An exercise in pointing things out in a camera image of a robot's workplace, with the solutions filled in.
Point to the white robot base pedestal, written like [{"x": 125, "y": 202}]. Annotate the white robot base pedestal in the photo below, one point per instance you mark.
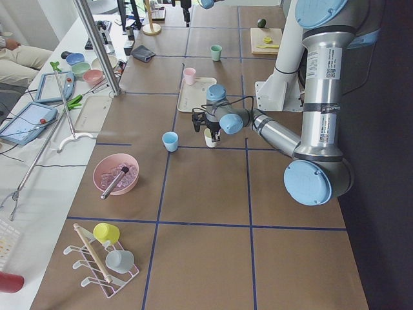
[{"x": 281, "y": 92}]

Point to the blue teach pendant far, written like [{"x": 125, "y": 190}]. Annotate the blue teach pendant far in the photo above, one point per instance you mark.
[{"x": 48, "y": 90}]

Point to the yellow cup on rack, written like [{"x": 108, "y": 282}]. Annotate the yellow cup on rack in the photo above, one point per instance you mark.
[{"x": 105, "y": 232}]

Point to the white plastic basket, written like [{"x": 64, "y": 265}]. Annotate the white plastic basket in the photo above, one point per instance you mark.
[{"x": 10, "y": 236}]

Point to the yellow-green plastic knife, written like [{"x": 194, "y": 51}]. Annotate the yellow-green plastic knife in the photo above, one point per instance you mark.
[{"x": 267, "y": 46}]

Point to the blue bowl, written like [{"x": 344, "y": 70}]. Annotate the blue bowl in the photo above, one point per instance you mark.
[{"x": 75, "y": 58}]

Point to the blue teach pendant near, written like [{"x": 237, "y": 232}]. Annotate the blue teach pendant near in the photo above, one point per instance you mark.
[{"x": 29, "y": 123}]

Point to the blue teach pendant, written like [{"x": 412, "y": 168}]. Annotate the blue teach pendant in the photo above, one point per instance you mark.
[
  {"x": 48, "y": 90},
  {"x": 29, "y": 123}
]

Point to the red bottle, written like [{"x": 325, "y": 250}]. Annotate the red bottle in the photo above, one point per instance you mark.
[{"x": 11, "y": 283}]

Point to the blue plastic cup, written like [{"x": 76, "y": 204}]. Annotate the blue plastic cup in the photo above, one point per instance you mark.
[{"x": 170, "y": 141}]

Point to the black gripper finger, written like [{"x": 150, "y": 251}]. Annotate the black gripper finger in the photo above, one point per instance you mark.
[
  {"x": 215, "y": 136},
  {"x": 187, "y": 19}
]

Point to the green bowl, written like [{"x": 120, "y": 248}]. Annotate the green bowl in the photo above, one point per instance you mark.
[{"x": 80, "y": 68}]

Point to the pink bowl with ice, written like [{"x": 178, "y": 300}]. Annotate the pink bowl with ice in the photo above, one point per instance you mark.
[{"x": 108, "y": 168}]

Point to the avocado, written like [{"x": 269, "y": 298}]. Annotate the avocado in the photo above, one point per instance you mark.
[{"x": 261, "y": 23}]

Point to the grey folded cloth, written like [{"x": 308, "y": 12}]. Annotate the grey folded cloth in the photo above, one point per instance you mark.
[{"x": 142, "y": 53}]

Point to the wooden cutting board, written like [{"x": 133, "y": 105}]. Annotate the wooden cutting board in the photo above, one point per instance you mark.
[{"x": 256, "y": 38}]

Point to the cream rabbit tray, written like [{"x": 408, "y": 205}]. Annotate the cream rabbit tray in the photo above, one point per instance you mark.
[{"x": 195, "y": 95}]

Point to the spare cream tray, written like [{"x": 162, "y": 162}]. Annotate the spare cream tray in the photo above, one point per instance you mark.
[{"x": 93, "y": 114}]

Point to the grey cup on rack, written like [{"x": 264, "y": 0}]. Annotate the grey cup on rack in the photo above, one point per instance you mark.
[{"x": 120, "y": 261}]

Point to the wooden rolling pin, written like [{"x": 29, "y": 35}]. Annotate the wooden rolling pin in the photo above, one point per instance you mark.
[{"x": 81, "y": 233}]

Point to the lemon slices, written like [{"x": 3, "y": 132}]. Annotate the lemon slices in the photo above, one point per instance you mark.
[{"x": 267, "y": 40}]

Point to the aluminium frame post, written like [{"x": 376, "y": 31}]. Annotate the aluminium frame post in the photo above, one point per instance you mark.
[{"x": 91, "y": 29}]

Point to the green plastic cup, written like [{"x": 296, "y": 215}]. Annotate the green plastic cup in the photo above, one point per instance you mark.
[{"x": 215, "y": 52}]

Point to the white wire cup rack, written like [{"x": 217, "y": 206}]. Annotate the white wire cup rack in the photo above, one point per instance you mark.
[{"x": 95, "y": 276}]

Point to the wooden mug tree stand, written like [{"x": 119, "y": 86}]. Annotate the wooden mug tree stand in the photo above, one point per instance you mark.
[{"x": 150, "y": 29}]

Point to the metal scoop handle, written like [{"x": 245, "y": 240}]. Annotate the metal scoop handle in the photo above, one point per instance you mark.
[{"x": 114, "y": 183}]

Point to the cream plastic cup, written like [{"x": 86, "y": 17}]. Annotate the cream plastic cup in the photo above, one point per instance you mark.
[{"x": 208, "y": 141}]

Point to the pink bowl on side table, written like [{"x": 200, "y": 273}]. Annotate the pink bowl on side table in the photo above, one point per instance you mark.
[{"x": 93, "y": 77}]

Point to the pink plastic cup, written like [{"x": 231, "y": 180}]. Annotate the pink plastic cup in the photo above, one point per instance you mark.
[{"x": 189, "y": 75}]

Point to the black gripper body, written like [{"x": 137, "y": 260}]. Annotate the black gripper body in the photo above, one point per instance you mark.
[
  {"x": 186, "y": 6},
  {"x": 213, "y": 125}
]

